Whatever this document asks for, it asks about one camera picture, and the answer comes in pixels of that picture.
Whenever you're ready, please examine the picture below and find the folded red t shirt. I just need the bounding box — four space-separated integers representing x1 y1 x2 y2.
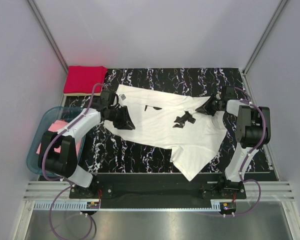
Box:
63 65 108 93

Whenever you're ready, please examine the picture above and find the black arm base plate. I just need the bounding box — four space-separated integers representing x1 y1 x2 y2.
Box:
69 173 247 206

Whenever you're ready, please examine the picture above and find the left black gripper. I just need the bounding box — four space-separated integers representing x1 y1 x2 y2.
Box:
105 105 136 131

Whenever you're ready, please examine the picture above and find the right aluminium frame post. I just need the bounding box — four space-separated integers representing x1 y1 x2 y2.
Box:
242 0 290 75

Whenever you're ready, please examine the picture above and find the grey slotted cable duct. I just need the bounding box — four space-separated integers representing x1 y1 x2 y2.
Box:
33 199 237 213

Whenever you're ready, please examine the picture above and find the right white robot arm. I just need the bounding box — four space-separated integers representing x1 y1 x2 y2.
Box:
195 86 271 199

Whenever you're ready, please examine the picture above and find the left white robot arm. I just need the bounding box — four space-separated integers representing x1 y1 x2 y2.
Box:
38 90 136 198

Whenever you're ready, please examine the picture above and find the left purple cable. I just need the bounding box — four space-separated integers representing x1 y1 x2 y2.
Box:
41 83 108 240

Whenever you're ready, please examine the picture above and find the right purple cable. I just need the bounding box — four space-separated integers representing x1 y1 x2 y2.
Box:
194 86 265 217

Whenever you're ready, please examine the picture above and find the pink t shirt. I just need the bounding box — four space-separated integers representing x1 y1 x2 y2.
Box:
36 120 83 156

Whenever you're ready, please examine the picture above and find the black marble pattern mat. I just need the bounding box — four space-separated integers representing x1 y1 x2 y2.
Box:
38 67 281 181

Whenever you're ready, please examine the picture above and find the purple cable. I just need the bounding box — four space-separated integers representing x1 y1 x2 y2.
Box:
194 86 265 217
41 83 108 240

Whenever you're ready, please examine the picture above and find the left aluminium frame post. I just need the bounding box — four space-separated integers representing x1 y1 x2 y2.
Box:
26 0 69 73

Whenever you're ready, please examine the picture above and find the white t shirt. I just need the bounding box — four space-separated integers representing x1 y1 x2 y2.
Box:
104 84 227 181

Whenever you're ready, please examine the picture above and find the folded beige t shirt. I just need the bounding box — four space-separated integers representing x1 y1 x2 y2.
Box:
63 92 102 97

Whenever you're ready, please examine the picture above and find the teal plastic basket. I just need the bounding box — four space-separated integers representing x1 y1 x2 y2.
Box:
26 106 89 180

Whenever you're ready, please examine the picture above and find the aluminium frame post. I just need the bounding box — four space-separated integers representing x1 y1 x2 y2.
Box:
242 0 290 75
26 0 69 73

